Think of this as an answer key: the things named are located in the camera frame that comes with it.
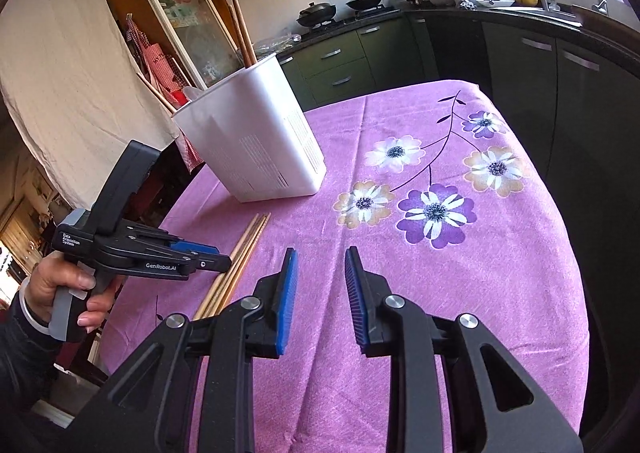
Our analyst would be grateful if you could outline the black wok with lid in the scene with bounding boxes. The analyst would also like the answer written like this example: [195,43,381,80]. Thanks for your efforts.
[296,2,339,28]

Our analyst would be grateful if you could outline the green lower kitchen cabinets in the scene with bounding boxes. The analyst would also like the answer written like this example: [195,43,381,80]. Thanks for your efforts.
[277,8,640,294]

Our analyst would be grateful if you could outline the person's left forearm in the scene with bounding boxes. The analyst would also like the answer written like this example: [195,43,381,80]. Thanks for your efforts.
[0,293,66,386]

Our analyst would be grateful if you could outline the wooden chopstick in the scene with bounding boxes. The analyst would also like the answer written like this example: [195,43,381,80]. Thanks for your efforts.
[136,72,178,115]
[227,6,252,69]
[230,0,257,67]

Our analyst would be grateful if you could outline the white plastic utensil holder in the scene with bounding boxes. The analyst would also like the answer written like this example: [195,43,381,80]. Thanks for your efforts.
[171,53,328,204]

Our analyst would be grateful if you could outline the gas stove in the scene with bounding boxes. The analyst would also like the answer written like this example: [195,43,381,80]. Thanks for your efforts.
[295,6,402,32]

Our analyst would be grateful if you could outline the steel kitchen sink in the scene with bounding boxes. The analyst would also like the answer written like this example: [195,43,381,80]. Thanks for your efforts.
[520,3,577,17]

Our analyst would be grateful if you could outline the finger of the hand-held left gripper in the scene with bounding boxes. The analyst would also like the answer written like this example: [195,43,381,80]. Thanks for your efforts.
[166,238,220,258]
[187,255,234,280]

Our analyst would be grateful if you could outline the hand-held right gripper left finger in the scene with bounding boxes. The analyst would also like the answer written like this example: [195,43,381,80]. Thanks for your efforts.
[65,247,300,453]

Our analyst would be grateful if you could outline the white hanging cloth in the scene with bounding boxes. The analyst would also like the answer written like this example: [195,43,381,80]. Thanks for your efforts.
[0,0,184,184]

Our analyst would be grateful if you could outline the purple floral tablecloth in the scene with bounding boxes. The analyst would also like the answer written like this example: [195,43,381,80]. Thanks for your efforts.
[100,79,594,453]

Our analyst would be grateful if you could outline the row of wooden chopsticks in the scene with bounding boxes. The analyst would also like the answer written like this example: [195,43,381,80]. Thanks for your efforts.
[192,212,272,322]

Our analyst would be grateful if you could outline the person's left hand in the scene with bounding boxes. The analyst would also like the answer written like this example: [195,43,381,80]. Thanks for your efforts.
[22,253,116,334]

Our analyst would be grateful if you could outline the red checkered apron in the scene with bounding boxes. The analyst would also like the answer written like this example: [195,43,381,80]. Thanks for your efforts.
[124,16,206,172]

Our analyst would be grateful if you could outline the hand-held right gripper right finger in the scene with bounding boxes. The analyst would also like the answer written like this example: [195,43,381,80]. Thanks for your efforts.
[344,246,585,453]

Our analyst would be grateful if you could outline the clear plastic bag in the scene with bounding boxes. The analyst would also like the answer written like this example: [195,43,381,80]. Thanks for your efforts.
[255,33,303,57]

